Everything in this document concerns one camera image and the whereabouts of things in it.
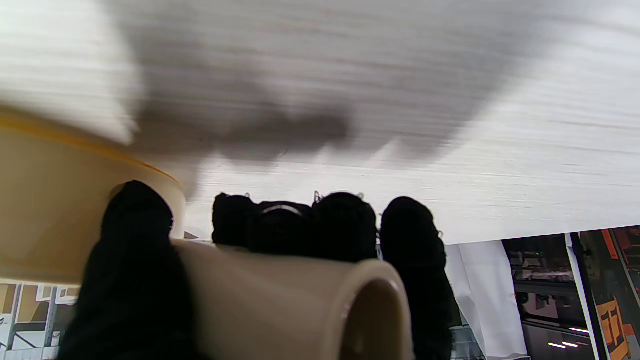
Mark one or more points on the orange and black equipment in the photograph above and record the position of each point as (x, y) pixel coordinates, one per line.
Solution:
(610, 300)

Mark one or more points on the warehouse photo backdrop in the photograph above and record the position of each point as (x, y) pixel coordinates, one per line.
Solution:
(30, 312)

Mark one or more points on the beige plastic dustpan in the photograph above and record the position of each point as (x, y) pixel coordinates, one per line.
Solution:
(275, 310)

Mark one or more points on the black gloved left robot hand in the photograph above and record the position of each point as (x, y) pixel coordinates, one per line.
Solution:
(130, 280)

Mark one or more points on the white fabric sheet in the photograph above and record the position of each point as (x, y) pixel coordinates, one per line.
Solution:
(485, 290)

